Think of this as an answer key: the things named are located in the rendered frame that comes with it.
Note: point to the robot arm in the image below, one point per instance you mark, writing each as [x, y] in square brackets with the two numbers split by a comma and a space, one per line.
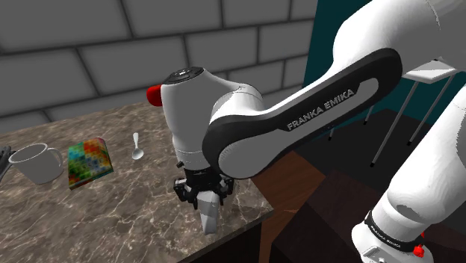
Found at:
[189, 109]

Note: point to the white mug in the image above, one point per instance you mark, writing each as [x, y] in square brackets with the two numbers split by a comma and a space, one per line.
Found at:
[35, 165]

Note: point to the red round object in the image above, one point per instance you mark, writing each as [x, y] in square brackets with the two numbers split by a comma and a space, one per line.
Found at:
[154, 96]

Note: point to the dark grey object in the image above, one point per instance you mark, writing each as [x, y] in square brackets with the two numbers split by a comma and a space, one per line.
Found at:
[3, 156]

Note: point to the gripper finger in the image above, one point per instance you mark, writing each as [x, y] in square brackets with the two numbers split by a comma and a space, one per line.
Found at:
[185, 192]
[225, 189]

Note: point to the white folding table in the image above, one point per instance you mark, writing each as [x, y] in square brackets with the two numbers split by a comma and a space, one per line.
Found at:
[429, 71]

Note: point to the white tapered object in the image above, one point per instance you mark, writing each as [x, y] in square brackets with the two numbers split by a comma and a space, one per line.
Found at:
[210, 215]

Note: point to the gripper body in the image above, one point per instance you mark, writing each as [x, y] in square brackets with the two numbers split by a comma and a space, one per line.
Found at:
[202, 179]

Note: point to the multicoloured patchwork book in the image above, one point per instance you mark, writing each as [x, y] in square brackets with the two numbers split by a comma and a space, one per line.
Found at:
[89, 162]

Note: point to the white spoon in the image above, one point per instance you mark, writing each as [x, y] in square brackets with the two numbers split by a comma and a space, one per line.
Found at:
[137, 153]

